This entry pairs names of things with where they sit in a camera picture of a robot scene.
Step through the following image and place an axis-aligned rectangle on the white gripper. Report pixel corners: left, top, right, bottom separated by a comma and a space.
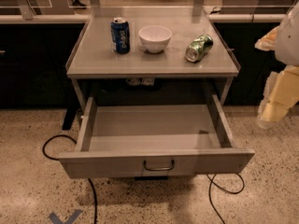
254, 27, 299, 129

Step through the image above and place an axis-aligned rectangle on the grey top drawer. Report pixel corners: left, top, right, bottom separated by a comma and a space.
59, 95, 254, 178

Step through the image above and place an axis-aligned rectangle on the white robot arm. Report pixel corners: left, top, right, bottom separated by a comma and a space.
255, 2, 299, 129

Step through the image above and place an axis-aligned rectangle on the grey metal drawer cabinet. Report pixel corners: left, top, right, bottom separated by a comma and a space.
67, 7, 239, 107

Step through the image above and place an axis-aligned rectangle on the crushed green soda can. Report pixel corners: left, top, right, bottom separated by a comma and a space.
185, 35, 213, 63

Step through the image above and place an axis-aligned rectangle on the white ceramic bowl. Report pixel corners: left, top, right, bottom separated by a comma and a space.
138, 25, 172, 53

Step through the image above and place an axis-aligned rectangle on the blue Pepsi can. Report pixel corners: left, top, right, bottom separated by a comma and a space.
110, 17, 130, 54

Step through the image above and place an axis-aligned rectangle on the black shoe in background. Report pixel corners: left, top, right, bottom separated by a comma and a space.
72, 0, 87, 9

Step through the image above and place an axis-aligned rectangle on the black cable on right floor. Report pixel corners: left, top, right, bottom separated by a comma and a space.
206, 173, 246, 224

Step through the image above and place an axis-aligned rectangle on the black cable on floor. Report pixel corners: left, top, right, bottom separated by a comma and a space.
41, 134, 99, 224
206, 173, 246, 224

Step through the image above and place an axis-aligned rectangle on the metal top drawer handle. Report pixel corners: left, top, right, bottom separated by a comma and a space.
143, 160, 175, 172

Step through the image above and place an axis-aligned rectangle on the black cable on left floor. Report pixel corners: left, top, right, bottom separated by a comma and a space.
41, 134, 99, 224

